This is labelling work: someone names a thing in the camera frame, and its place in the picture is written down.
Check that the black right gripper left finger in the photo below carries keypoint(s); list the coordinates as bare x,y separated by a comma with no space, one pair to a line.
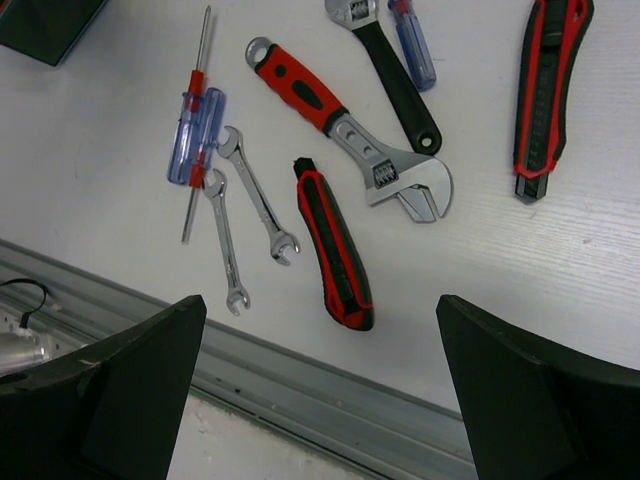
110,410

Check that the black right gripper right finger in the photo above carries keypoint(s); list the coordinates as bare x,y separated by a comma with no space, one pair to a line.
535,409

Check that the long blue red screwdriver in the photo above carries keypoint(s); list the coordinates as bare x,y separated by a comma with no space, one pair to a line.
196,90

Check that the red black utility knife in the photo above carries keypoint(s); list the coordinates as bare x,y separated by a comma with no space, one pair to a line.
554,32
347,294

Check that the small blue red screwdriver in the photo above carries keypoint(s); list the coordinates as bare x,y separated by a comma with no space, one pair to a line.
414,46

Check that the small silver open-end wrench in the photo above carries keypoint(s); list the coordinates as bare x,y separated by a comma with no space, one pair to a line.
214,189

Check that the teal drawer organizer box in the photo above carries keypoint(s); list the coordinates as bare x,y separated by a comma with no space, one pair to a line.
46,30

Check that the aluminium table edge rail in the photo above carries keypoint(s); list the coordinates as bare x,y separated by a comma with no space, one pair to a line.
375,429

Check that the red handled adjustable wrench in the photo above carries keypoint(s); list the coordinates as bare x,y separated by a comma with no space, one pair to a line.
422,183

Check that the blue handled screwdriver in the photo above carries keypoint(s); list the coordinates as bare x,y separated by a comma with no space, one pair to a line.
210,120

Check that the black handled adjustable wrench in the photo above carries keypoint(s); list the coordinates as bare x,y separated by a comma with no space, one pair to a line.
361,18

